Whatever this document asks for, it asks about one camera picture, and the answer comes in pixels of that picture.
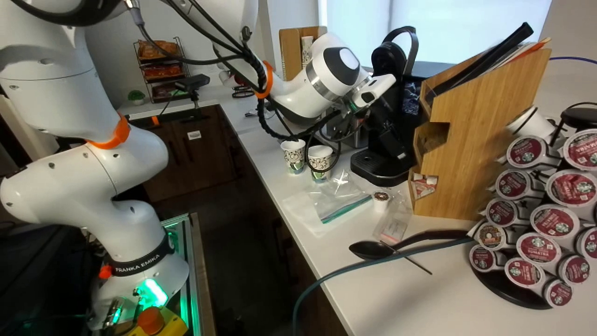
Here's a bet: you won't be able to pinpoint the coffee pod carousel rack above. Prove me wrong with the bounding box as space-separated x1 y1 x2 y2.
469 101 597 310

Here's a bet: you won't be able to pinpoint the background snack shelf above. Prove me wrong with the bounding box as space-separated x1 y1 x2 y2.
135 41 189 103

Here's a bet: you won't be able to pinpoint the clear plastic packet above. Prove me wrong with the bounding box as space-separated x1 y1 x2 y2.
374 198 411 244

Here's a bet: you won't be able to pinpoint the clear zip bag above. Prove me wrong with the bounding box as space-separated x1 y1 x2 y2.
311 179 372 224

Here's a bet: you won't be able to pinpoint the black spoon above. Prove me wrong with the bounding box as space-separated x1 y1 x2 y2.
350 229 469 259

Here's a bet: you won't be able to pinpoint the dark wooden cabinet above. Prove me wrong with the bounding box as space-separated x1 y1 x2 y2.
128 104 251 203

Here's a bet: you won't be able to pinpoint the paper cup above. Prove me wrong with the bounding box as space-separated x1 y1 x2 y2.
281 140 307 173
309 145 333 183

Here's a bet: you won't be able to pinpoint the left paper cup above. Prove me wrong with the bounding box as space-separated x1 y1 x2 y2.
281 140 307 173

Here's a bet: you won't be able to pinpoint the black coffee machine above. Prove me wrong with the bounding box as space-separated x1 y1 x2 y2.
352 26 424 187

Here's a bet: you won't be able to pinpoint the wooden cup dispenser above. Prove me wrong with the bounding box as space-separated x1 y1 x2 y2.
279 26 327 80

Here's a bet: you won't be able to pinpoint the right paper cup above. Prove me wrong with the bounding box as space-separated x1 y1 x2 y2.
309 145 333 183

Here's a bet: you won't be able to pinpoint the wooden cupboard organizer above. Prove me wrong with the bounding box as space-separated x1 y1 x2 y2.
409 39 551 220

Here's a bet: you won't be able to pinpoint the single coffee pod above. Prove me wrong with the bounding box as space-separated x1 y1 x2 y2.
374 192 391 213

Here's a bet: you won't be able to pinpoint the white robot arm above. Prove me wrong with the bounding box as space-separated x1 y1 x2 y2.
0 0 361 332

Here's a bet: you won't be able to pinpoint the black tongs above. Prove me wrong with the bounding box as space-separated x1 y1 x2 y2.
426 22 534 103

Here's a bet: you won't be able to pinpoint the teal cable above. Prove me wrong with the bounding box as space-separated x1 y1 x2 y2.
292 239 475 336

